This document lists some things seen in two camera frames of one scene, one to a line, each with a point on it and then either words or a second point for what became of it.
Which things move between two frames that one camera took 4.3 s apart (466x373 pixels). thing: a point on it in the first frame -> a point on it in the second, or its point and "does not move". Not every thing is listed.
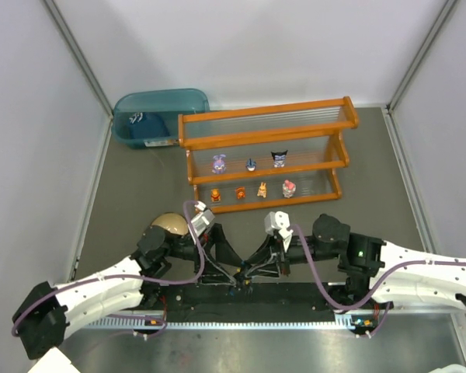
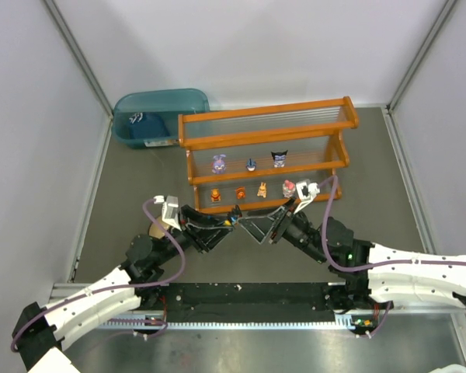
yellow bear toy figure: (215, 195) does not move
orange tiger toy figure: (240, 193) does not move
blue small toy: (251, 165) does not move
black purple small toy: (279, 158) does not move
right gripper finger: (262, 264) -> (257, 227)
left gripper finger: (225, 253) -> (208, 238)
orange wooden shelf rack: (269, 156) does not move
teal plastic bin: (151, 117) does not move
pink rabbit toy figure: (289, 188) does not move
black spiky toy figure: (241, 280) -> (233, 215)
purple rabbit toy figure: (219, 164) does not move
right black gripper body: (276, 253) -> (281, 224)
